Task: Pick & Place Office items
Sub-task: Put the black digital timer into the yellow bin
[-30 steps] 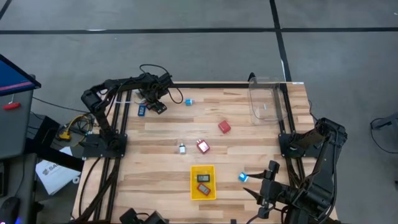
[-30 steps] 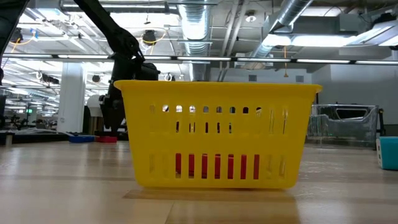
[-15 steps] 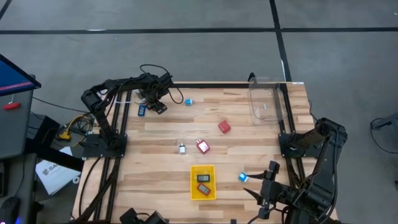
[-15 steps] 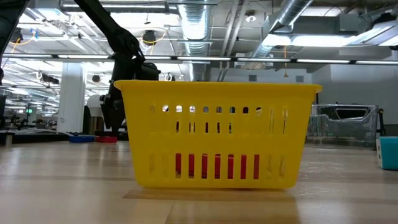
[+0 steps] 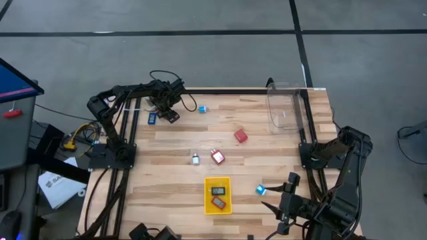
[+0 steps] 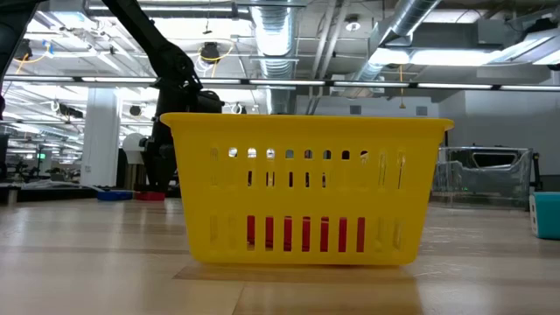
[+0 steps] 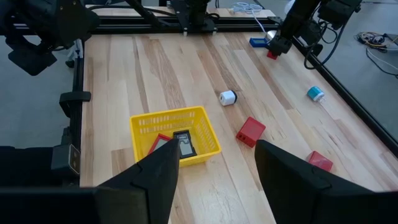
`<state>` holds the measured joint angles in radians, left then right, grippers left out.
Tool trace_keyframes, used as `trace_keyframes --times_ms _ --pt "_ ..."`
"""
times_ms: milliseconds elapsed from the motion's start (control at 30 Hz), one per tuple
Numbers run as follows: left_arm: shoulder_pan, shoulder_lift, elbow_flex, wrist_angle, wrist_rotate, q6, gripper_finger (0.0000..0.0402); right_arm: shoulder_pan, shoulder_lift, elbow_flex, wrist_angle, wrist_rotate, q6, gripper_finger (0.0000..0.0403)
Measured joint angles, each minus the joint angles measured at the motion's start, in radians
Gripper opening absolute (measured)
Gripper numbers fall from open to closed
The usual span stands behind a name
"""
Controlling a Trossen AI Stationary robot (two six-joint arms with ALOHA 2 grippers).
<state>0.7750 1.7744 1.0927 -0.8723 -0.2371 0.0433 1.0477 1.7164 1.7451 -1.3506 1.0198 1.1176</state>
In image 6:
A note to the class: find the blue cube charger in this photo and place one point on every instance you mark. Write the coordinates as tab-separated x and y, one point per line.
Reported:
547	216

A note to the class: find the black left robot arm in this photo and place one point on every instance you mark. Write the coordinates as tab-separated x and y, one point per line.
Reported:
162	52

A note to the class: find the yellow slotted plastic basket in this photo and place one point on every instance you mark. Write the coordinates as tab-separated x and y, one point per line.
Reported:
306	131

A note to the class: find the clear plastic container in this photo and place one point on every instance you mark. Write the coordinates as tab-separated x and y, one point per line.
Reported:
481	184

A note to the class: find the black overhead light bar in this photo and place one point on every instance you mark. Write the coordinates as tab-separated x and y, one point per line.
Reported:
306	82

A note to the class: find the white bulb lamp wooden base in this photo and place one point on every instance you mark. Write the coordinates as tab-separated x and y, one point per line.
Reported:
131	146

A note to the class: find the white building pillar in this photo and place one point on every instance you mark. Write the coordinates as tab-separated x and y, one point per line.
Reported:
100	131

